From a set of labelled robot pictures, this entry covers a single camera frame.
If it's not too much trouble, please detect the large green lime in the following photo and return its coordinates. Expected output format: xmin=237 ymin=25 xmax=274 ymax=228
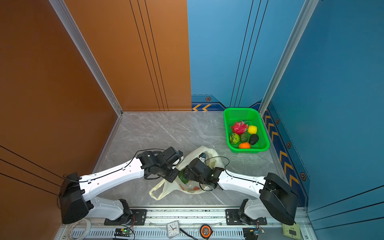
xmin=178 ymin=169 xmax=189 ymax=185

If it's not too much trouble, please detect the translucent yellowish plastic bag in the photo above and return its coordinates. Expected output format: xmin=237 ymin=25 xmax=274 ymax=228
xmin=149 ymin=146 xmax=224 ymax=201

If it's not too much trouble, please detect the orange fruit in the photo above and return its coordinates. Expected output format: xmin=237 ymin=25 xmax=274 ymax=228
xmin=239 ymin=142 xmax=251 ymax=149

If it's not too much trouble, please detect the green round fruit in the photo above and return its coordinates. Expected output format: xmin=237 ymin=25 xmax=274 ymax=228
xmin=240 ymin=133 xmax=249 ymax=143

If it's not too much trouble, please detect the red dragon fruit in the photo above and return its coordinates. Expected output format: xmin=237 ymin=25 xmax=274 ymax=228
xmin=231 ymin=121 xmax=249 ymax=136

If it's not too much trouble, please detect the dark avocado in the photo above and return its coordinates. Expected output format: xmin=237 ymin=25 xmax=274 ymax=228
xmin=249 ymin=134 xmax=260 ymax=146

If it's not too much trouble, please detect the yellow fruit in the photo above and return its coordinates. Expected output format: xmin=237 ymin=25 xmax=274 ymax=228
xmin=248 ymin=125 xmax=258 ymax=135

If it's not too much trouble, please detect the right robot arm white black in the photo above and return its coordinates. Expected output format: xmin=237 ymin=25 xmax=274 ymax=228
xmin=184 ymin=158 xmax=299 ymax=226

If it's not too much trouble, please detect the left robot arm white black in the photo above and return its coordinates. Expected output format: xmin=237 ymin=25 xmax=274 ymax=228
xmin=58 ymin=147 xmax=184 ymax=226

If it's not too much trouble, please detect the orange black tape measure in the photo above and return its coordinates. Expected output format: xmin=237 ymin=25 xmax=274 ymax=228
xmin=200 ymin=225 xmax=213 ymax=240

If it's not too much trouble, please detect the green plastic basket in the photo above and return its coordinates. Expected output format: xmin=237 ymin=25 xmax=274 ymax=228
xmin=223 ymin=108 xmax=270 ymax=154

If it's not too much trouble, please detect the small white clock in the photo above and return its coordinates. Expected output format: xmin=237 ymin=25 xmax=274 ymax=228
xmin=167 ymin=221 xmax=181 ymax=239

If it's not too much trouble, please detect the left circuit board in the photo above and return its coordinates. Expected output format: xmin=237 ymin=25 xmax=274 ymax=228
xmin=114 ymin=228 xmax=136 ymax=240

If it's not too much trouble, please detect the circuit board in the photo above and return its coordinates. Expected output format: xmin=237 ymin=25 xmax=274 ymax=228
xmin=114 ymin=228 xmax=136 ymax=240
xmin=243 ymin=228 xmax=265 ymax=240

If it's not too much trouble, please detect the right circuit board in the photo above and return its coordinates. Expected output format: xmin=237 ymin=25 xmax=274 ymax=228
xmin=243 ymin=228 xmax=265 ymax=240

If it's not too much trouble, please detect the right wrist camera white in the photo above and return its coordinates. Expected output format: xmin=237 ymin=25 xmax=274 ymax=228
xmin=199 ymin=153 xmax=206 ymax=163

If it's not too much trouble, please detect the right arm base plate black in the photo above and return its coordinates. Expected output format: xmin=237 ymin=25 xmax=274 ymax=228
xmin=225 ymin=209 xmax=268 ymax=226

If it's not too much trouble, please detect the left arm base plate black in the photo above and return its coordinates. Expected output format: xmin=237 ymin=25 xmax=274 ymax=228
xmin=104 ymin=209 xmax=148 ymax=226

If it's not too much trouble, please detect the coiled white cable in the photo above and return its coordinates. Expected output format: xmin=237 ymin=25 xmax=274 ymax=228
xmin=66 ymin=218 xmax=92 ymax=240

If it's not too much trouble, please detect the green wall switch box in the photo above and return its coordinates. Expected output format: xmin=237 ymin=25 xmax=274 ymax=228
xmin=282 ymin=223 xmax=302 ymax=240

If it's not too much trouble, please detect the left aluminium frame post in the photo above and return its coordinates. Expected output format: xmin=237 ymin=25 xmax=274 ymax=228
xmin=49 ymin=0 xmax=124 ymax=117

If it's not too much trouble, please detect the aluminium frame post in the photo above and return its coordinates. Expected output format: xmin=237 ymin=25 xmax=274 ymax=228
xmin=49 ymin=0 xmax=124 ymax=117
xmin=259 ymin=0 xmax=319 ymax=116

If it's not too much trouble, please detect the right aluminium frame post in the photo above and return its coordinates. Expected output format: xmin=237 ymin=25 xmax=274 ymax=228
xmin=259 ymin=0 xmax=319 ymax=116

